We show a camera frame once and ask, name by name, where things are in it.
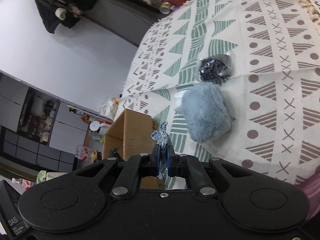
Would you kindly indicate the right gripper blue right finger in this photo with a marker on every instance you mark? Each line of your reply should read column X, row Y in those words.
column 171, row 159

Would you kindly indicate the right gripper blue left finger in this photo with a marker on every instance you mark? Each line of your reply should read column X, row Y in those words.
column 156, row 156

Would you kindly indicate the blue patterned plastic bag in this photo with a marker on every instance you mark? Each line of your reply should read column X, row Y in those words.
column 161, row 137

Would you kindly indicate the brown cardboard box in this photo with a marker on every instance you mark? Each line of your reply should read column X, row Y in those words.
column 128, row 144

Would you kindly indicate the grey plush mouse toy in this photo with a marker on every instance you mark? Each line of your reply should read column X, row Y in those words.
column 205, row 112

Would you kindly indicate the black item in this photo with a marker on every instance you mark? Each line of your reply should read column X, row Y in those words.
column 216, row 68

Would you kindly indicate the white kettle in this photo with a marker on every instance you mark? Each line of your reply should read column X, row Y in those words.
column 99, row 128

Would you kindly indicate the yellow white food bag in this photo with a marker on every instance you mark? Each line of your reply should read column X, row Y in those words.
column 109, row 108

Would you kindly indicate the dark grey door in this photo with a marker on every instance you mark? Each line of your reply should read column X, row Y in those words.
column 129, row 20

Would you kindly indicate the patterned cream blanket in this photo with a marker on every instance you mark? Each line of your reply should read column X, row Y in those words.
column 272, row 94

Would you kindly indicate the black clothes hanging on door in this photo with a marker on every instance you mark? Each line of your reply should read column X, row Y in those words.
column 64, row 12

